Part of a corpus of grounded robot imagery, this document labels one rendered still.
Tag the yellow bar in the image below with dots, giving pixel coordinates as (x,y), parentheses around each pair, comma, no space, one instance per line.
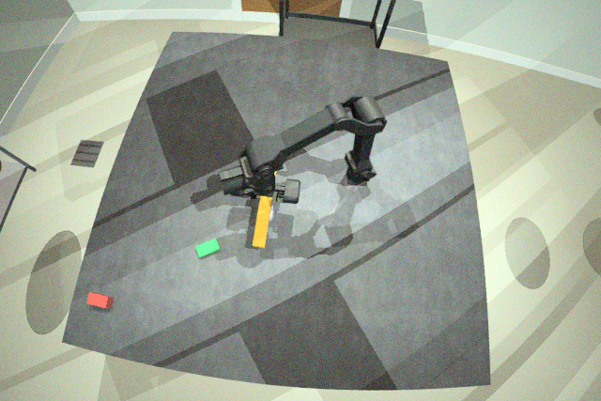
(261,229)

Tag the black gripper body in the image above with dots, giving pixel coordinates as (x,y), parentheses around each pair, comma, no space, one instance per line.
(289,190)

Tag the red rectangular block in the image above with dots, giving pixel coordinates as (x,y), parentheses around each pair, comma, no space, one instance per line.
(100,300)

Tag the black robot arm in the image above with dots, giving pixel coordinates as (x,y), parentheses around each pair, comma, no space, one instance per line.
(263,156)

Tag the green rectangular block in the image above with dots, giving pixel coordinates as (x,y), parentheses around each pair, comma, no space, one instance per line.
(208,248)

